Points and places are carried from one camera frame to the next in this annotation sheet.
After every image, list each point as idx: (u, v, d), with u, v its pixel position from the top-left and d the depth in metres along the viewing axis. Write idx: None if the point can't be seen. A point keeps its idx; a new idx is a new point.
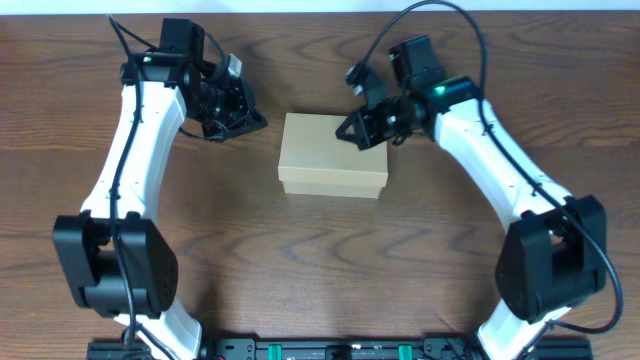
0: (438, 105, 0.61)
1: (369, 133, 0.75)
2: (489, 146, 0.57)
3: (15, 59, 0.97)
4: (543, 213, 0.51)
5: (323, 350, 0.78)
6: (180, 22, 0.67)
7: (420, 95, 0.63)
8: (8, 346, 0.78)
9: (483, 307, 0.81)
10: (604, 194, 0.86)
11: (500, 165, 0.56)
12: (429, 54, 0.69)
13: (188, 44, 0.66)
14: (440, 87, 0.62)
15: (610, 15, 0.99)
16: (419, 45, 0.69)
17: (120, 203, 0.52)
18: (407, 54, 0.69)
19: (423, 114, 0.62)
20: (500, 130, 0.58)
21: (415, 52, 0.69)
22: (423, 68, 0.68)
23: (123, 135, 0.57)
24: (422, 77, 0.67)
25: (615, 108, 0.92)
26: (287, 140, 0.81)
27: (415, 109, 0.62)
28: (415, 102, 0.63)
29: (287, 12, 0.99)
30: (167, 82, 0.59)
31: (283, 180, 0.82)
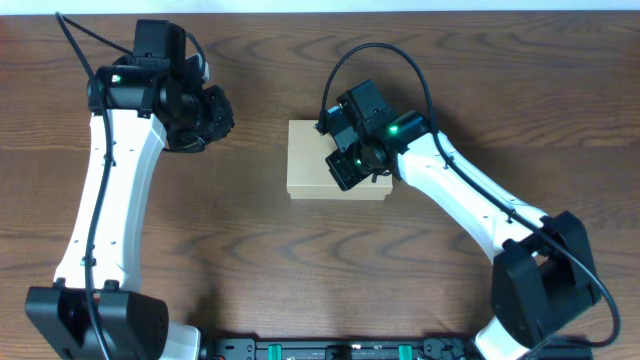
0: (396, 145, 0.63)
1: (346, 175, 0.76)
2: (456, 177, 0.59)
3: (14, 59, 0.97)
4: (524, 240, 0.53)
5: (324, 350, 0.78)
6: (158, 26, 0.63)
7: (376, 138, 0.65)
8: (9, 345, 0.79)
9: (483, 307, 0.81)
10: (605, 194, 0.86)
11: (470, 198, 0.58)
12: (376, 95, 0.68)
13: (167, 53, 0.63)
14: (393, 128, 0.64)
15: (612, 14, 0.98)
16: (363, 87, 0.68)
17: (96, 270, 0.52)
18: (353, 100, 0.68)
19: (384, 156, 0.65)
20: (460, 160, 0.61)
21: (361, 94, 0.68)
22: (372, 110, 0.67)
23: (96, 180, 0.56)
24: (372, 121, 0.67)
25: (616, 108, 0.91)
26: (293, 155, 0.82)
27: (375, 154, 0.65)
28: (373, 146, 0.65)
29: (286, 11, 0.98)
30: (142, 110, 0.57)
31: (292, 193, 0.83)
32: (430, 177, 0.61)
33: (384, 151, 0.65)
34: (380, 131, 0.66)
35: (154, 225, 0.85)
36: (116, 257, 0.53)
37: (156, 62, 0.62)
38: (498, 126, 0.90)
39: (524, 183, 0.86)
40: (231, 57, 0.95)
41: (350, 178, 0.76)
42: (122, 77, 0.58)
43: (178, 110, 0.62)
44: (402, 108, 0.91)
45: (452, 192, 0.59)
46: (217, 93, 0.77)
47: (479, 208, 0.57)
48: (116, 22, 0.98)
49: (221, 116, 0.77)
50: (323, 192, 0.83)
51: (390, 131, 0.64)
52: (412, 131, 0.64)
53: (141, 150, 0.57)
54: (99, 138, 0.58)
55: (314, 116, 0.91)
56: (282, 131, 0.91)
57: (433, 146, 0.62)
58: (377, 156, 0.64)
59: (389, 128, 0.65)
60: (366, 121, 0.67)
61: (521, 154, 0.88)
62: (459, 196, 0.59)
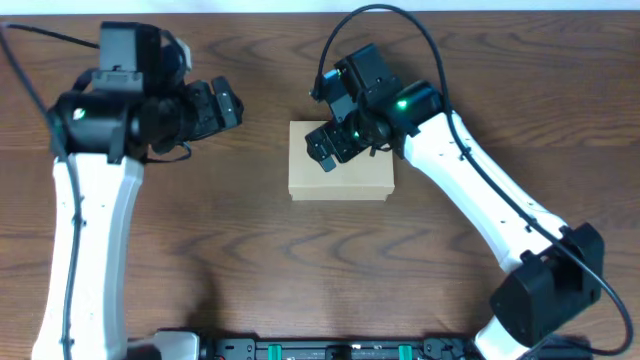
0: (404, 123, 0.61)
1: (341, 149, 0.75)
2: (471, 169, 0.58)
3: (14, 59, 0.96)
4: (541, 251, 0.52)
5: (324, 350, 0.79)
6: (123, 32, 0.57)
7: (381, 112, 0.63)
8: (11, 345, 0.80)
9: (483, 307, 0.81)
10: (604, 194, 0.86)
11: (486, 193, 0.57)
12: (380, 64, 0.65)
13: (139, 65, 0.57)
14: (402, 102, 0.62)
15: (613, 13, 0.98)
16: (364, 53, 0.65)
17: (75, 349, 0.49)
18: (354, 68, 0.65)
19: (387, 131, 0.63)
20: (477, 153, 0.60)
21: (364, 61, 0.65)
22: (375, 79, 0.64)
23: (66, 242, 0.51)
24: (375, 92, 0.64)
25: (616, 108, 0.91)
26: (294, 156, 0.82)
27: (379, 129, 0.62)
28: (377, 121, 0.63)
29: (285, 10, 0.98)
30: (111, 156, 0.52)
31: (293, 194, 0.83)
32: (442, 166, 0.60)
33: (388, 126, 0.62)
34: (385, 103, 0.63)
35: (154, 225, 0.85)
36: (97, 336, 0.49)
37: (126, 76, 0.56)
38: (497, 126, 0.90)
39: (523, 183, 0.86)
40: (231, 57, 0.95)
41: (346, 151, 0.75)
42: (84, 108, 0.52)
43: (157, 134, 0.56)
44: None
45: (465, 187, 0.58)
46: (203, 88, 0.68)
47: (499, 210, 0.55)
48: (116, 22, 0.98)
49: (228, 106, 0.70)
50: (323, 193, 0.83)
51: (400, 104, 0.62)
52: (421, 105, 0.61)
53: (113, 205, 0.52)
54: (65, 191, 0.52)
55: (314, 117, 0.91)
56: (282, 131, 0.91)
57: (448, 133, 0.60)
58: (380, 132, 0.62)
59: (398, 101, 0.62)
60: (369, 91, 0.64)
61: (521, 155, 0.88)
62: (476, 196, 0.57)
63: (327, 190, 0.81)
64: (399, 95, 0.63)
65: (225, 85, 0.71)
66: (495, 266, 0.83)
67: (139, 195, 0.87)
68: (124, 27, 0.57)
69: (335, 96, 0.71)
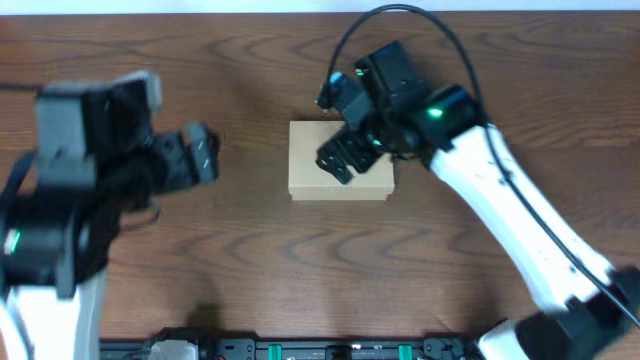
0: (436, 134, 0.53)
1: (356, 158, 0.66)
2: (513, 197, 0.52)
3: (14, 59, 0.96)
4: (587, 299, 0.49)
5: (324, 350, 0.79)
6: (64, 103, 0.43)
7: (408, 119, 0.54)
8: None
9: (483, 307, 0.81)
10: (603, 195, 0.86)
11: (529, 227, 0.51)
12: (404, 65, 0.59)
13: (86, 147, 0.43)
14: (435, 110, 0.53)
15: (614, 13, 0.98)
16: (384, 55, 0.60)
17: None
18: (376, 70, 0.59)
19: (415, 142, 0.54)
20: (519, 174, 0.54)
21: (385, 63, 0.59)
22: (398, 82, 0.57)
23: None
24: (400, 95, 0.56)
25: (616, 108, 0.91)
26: (294, 155, 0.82)
27: (406, 137, 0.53)
28: (404, 128, 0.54)
29: (285, 10, 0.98)
30: (60, 291, 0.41)
31: (293, 194, 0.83)
32: (478, 190, 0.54)
33: (417, 135, 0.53)
34: (412, 107, 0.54)
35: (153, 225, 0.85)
36: None
37: (73, 164, 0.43)
38: (497, 126, 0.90)
39: None
40: (231, 57, 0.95)
41: (363, 161, 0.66)
42: (19, 228, 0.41)
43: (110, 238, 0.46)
44: None
45: (504, 216, 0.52)
46: (175, 140, 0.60)
47: (536, 240, 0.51)
48: (116, 21, 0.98)
49: (204, 159, 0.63)
50: (323, 192, 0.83)
51: (433, 112, 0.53)
52: (458, 112, 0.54)
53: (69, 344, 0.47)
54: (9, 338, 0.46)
55: (314, 117, 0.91)
56: (282, 131, 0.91)
57: (486, 151, 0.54)
58: (408, 141, 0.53)
59: (430, 109, 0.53)
60: (394, 93, 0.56)
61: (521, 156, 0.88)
62: (518, 227, 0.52)
63: (327, 190, 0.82)
64: (428, 101, 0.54)
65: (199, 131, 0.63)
66: (495, 266, 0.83)
67: None
68: (64, 96, 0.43)
69: (345, 99, 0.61)
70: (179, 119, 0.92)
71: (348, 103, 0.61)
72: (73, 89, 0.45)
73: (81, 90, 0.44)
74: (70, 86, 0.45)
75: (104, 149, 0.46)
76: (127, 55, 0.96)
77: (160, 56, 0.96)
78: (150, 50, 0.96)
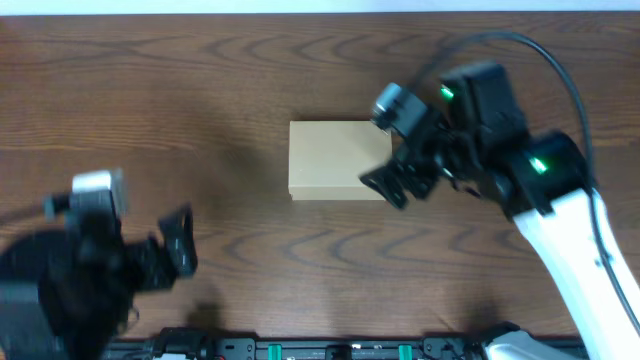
0: (539, 189, 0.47)
1: (415, 184, 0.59)
2: (609, 281, 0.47)
3: (14, 59, 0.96)
4: None
5: (324, 350, 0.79)
6: (27, 306, 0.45)
7: (504, 165, 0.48)
8: None
9: (482, 306, 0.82)
10: (603, 195, 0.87)
11: (618, 317, 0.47)
12: (502, 93, 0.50)
13: (50, 329, 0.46)
14: (540, 164, 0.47)
15: (614, 13, 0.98)
16: (481, 72, 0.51)
17: None
18: (473, 92, 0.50)
19: (507, 192, 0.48)
20: (619, 256, 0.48)
21: (483, 88, 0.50)
22: (496, 112, 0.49)
23: None
24: (494, 131, 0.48)
25: (615, 109, 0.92)
26: (295, 156, 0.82)
27: (499, 185, 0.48)
28: (494, 173, 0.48)
29: (285, 10, 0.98)
30: None
31: (293, 194, 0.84)
32: (567, 262, 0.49)
33: (510, 184, 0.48)
34: (509, 152, 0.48)
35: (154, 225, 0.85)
36: None
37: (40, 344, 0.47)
38: None
39: None
40: (231, 58, 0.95)
41: (425, 187, 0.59)
42: None
43: None
44: None
45: (590, 298, 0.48)
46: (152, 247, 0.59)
47: (622, 331, 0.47)
48: (116, 21, 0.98)
49: (185, 254, 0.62)
50: (323, 192, 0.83)
51: (536, 164, 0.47)
52: (564, 167, 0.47)
53: None
54: None
55: (314, 117, 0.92)
56: (282, 131, 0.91)
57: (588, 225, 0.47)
58: (501, 189, 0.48)
59: (532, 161, 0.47)
60: (487, 127, 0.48)
61: None
62: (590, 288, 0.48)
63: (327, 190, 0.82)
64: (531, 149, 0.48)
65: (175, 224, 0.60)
66: (495, 266, 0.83)
67: (140, 195, 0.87)
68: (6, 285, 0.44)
69: (407, 118, 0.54)
70: (179, 119, 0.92)
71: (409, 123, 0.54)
72: (32, 265, 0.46)
73: (38, 274, 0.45)
74: (28, 262, 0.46)
75: (70, 308, 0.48)
76: (128, 55, 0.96)
77: (160, 56, 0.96)
78: (150, 50, 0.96)
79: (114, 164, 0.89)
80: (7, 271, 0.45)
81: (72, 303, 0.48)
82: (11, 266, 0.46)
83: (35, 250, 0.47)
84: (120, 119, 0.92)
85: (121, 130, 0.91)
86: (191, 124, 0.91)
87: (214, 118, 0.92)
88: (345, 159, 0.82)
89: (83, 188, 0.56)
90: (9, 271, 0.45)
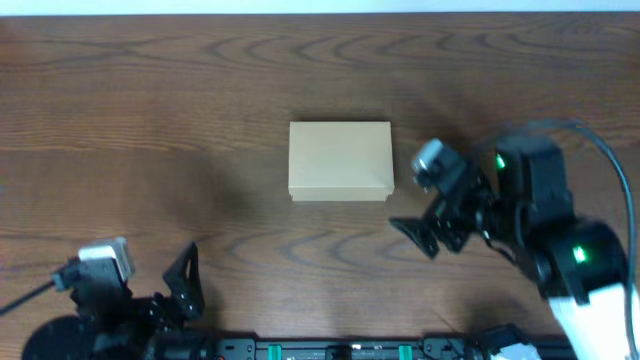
0: (576, 277, 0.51)
1: (450, 237, 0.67)
2: None
3: (14, 59, 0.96)
4: None
5: (324, 350, 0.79)
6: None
7: (546, 250, 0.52)
8: (9, 345, 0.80)
9: (482, 307, 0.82)
10: (604, 195, 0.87)
11: None
12: (556, 174, 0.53)
13: None
14: (581, 256, 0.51)
15: (613, 14, 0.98)
16: (535, 147, 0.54)
17: None
18: (528, 170, 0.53)
19: (547, 273, 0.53)
20: None
21: (539, 167, 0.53)
22: (547, 194, 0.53)
23: None
24: (540, 211, 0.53)
25: (616, 109, 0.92)
26: (295, 156, 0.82)
27: (539, 268, 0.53)
28: (537, 257, 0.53)
29: (285, 11, 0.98)
30: None
31: (293, 194, 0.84)
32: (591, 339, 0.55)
33: (549, 268, 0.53)
34: (553, 235, 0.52)
35: (154, 226, 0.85)
36: None
37: None
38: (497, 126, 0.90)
39: None
40: (231, 58, 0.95)
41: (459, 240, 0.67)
42: None
43: None
44: (401, 109, 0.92)
45: None
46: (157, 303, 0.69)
47: None
48: (116, 22, 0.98)
49: (189, 303, 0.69)
50: (323, 193, 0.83)
51: (577, 254, 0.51)
52: (604, 258, 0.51)
53: None
54: None
55: (314, 117, 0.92)
56: (282, 132, 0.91)
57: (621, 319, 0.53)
58: (540, 273, 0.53)
59: (574, 249, 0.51)
60: (535, 206, 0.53)
61: None
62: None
63: (327, 190, 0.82)
64: (574, 235, 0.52)
65: (179, 283, 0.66)
66: (495, 267, 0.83)
67: (140, 196, 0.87)
68: None
69: (449, 179, 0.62)
70: (179, 120, 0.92)
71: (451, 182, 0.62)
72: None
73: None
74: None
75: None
76: (127, 55, 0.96)
77: (160, 57, 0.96)
78: (150, 51, 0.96)
79: (114, 164, 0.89)
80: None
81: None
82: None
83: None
84: (120, 119, 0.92)
85: (121, 131, 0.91)
86: (191, 125, 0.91)
87: (214, 118, 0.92)
88: (345, 160, 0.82)
89: (91, 257, 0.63)
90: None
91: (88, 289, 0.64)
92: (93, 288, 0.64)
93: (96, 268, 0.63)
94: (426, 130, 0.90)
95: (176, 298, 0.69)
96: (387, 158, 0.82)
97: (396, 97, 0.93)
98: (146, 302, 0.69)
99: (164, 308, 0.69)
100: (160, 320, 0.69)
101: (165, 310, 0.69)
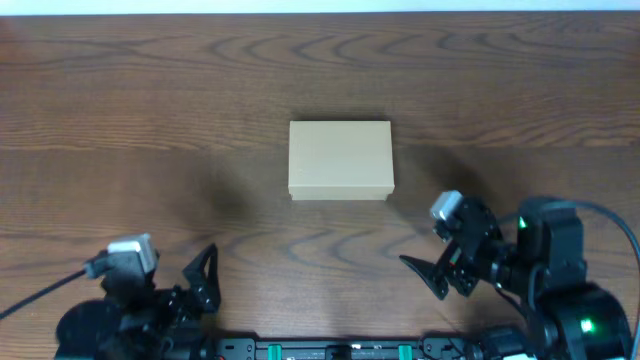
0: (580, 346, 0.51)
1: (461, 281, 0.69)
2: None
3: (15, 59, 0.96)
4: None
5: (324, 350, 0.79)
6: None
7: (555, 316, 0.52)
8: (9, 345, 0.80)
9: (483, 306, 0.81)
10: (605, 194, 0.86)
11: None
12: (575, 244, 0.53)
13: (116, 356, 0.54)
14: (589, 327, 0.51)
15: (614, 13, 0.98)
16: (556, 209, 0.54)
17: None
18: (547, 235, 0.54)
19: (553, 340, 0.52)
20: None
21: (560, 235, 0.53)
22: (563, 261, 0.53)
23: None
24: (554, 276, 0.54)
25: (616, 108, 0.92)
26: (294, 156, 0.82)
27: (546, 333, 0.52)
28: (545, 321, 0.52)
29: (285, 11, 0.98)
30: None
31: (292, 194, 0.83)
32: None
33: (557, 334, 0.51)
34: (561, 302, 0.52)
35: (154, 225, 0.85)
36: None
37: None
38: (497, 126, 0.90)
39: (521, 184, 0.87)
40: (231, 58, 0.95)
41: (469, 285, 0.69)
42: None
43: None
44: (401, 108, 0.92)
45: None
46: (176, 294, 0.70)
47: None
48: (116, 22, 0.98)
49: (207, 296, 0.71)
50: (323, 193, 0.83)
51: (584, 325, 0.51)
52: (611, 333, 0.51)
53: None
54: None
55: (314, 117, 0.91)
56: (282, 131, 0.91)
57: None
58: (547, 337, 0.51)
59: (582, 320, 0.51)
60: (549, 272, 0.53)
61: (521, 155, 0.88)
62: None
63: (327, 190, 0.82)
64: (583, 305, 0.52)
65: (196, 275, 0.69)
66: None
67: (140, 196, 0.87)
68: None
69: (468, 231, 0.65)
70: (179, 119, 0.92)
71: (468, 232, 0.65)
72: (84, 344, 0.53)
73: (89, 350, 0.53)
74: (80, 339, 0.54)
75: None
76: (128, 55, 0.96)
77: (160, 56, 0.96)
78: (150, 50, 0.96)
79: (114, 164, 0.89)
80: (66, 349, 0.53)
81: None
82: (69, 345, 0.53)
83: (82, 327, 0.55)
84: (120, 119, 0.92)
85: (121, 130, 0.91)
86: (191, 125, 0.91)
87: (214, 118, 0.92)
88: (344, 159, 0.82)
89: (118, 251, 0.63)
90: (68, 349, 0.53)
91: (116, 278, 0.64)
92: (119, 278, 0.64)
93: (122, 261, 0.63)
94: (426, 129, 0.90)
95: (194, 291, 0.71)
96: (387, 156, 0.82)
97: (396, 97, 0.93)
98: (166, 293, 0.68)
99: (185, 302, 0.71)
100: (181, 310, 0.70)
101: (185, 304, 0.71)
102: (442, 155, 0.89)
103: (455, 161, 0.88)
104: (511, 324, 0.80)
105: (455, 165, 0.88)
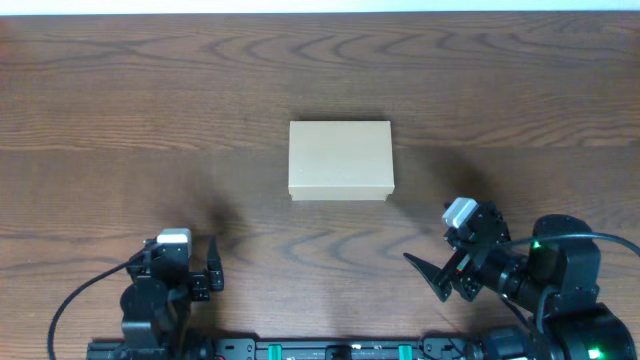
0: None
1: (466, 287, 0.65)
2: None
3: (14, 59, 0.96)
4: None
5: (324, 350, 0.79)
6: (144, 333, 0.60)
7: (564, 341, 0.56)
8: (8, 346, 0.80)
9: (483, 306, 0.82)
10: (604, 194, 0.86)
11: None
12: (589, 272, 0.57)
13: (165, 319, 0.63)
14: (597, 352, 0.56)
15: (614, 13, 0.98)
16: (576, 237, 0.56)
17: None
18: (563, 261, 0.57)
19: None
20: None
21: (576, 261, 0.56)
22: (575, 286, 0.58)
23: None
24: (563, 299, 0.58)
25: (616, 108, 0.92)
26: (295, 155, 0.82)
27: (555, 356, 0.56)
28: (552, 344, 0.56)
29: (286, 11, 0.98)
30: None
31: (291, 193, 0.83)
32: None
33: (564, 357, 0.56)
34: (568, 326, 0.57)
35: (153, 225, 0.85)
36: None
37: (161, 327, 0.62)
38: (497, 126, 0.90)
39: (522, 183, 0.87)
40: (231, 58, 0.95)
41: (473, 290, 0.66)
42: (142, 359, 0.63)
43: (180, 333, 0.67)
44: (401, 108, 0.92)
45: None
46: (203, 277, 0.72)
47: None
48: (117, 22, 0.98)
49: (218, 279, 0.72)
50: (323, 193, 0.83)
51: (591, 353, 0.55)
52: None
53: None
54: None
55: (314, 117, 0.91)
56: (282, 131, 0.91)
57: None
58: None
59: (591, 348, 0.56)
60: (560, 295, 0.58)
61: (522, 156, 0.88)
62: None
63: (326, 190, 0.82)
64: (590, 332, 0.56)
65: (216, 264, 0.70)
66: None
67: (140, 196, 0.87)
68: (140, 321, 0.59)
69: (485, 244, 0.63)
70: (179, 119, 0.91)
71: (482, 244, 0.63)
72: (140, 309, 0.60)
73: (147, 315, 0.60)
74: (139, 307, 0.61)
75: (164, 328, 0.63)
76: (127, 55, 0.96)
77: (159, 56, 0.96)
78: (150, 50, 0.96)
79: (114, 164, 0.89)
80: (127, 315, 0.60)
81: (167, 325, 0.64)
82: (128, 311, 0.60)
83: (139, 298, 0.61)
84: (119, 119, 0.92)
85: (120, 130, 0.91)
86: (191, 124, 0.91)
87: (214, 118, 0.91)
88: (343, 159, 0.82)
89: (167, 241, 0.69)
90: (128, 314, 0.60)
91: (159, 262, 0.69)
92: (165, 262, 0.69)
93: (170, 249, 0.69)
94: (426, 129, 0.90)
95: (212, 273, 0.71)
96: (387, 156, 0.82)
97: (396, 97, 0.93)
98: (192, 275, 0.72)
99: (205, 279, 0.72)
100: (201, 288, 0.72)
101: (207, 282, 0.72)
102: (441, 155, 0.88)
103: (454, 161, 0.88)
104: (512, 324, 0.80)
105: (454, 165, 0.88)
